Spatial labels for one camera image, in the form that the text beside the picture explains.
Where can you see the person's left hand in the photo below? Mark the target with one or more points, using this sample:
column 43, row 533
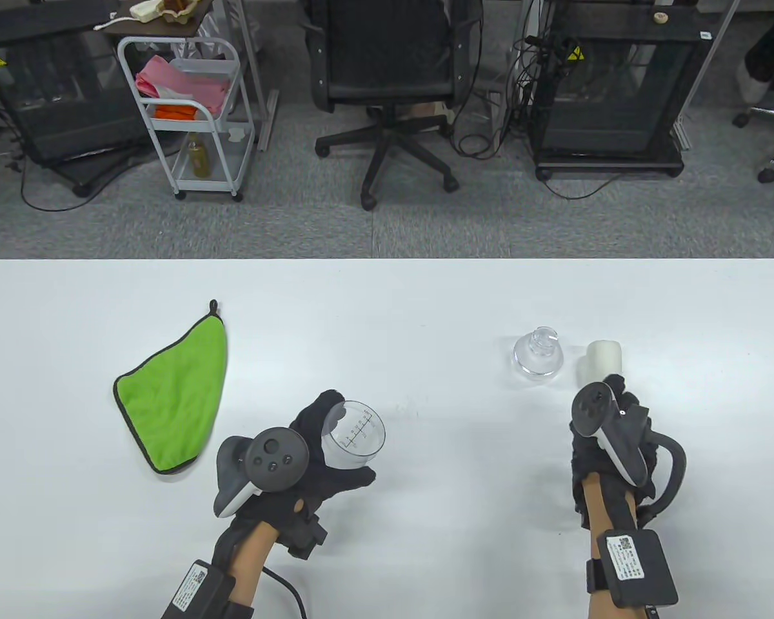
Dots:
column 316, row 490

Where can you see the person's right hand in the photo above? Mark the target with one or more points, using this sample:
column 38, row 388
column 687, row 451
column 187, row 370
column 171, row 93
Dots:
column 587, row 458

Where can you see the clear plastic shaker cup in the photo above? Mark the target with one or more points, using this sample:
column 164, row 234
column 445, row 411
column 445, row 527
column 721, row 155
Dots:
column 358, row 445

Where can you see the white sponge cup brush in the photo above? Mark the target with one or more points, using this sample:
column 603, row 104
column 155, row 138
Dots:
column 603, row 358

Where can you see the clear domed shaker lid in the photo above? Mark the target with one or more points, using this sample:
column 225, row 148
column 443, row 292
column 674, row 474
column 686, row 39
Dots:
column 538, row 361

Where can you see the green microfiber cloth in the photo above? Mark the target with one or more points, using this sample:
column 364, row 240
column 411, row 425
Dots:
column 168, row 400

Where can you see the person's left forearm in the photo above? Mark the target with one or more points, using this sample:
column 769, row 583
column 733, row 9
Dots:
column 251, row 567

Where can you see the person's right forearm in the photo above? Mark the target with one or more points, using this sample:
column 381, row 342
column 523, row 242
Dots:
column 603, row 509

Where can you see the grey right hand controller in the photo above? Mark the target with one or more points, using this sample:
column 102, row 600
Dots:
column 625, row 451

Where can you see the grey hand controller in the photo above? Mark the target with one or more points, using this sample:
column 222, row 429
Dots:
column 274, row 454
column 625, row 451

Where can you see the grey left hand controller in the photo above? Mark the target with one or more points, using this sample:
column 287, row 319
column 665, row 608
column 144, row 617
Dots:
column 274, row 454

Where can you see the black right wrist sensor box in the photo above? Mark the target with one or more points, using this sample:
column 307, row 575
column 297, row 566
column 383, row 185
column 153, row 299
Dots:
column 638, row 567

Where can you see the black wrist sensor box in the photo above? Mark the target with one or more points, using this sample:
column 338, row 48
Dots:
column 193, row 590
column 638, row 567

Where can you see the black left wrist sensor box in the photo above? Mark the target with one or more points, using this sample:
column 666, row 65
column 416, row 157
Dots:
column 193, row 590

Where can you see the white rolling cart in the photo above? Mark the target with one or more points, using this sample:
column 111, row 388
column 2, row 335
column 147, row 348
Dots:
column 222, row 167

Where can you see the bottle with yellow liquid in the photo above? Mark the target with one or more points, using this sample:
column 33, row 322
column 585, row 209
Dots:
column 198, row 161

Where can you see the black mesh equipment cabinet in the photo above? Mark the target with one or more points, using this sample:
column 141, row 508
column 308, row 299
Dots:
column 58, row 97
column 613, row 84

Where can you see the orange folded item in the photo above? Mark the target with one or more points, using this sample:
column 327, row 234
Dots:
column 177, row 111

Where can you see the pink folded cloth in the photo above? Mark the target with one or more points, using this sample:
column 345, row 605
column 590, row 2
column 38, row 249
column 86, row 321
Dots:
column 180, row 84

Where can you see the brown side table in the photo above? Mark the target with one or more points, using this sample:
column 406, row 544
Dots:
column 168, row 29

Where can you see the white power strip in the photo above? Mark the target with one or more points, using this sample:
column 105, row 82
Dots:
column 145, row 9

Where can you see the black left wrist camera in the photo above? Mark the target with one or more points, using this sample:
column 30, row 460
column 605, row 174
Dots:
column 306, row 538

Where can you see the aluminium frame post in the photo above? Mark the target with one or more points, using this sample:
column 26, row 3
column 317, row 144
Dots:
column 269, row 122
column 705, row 64

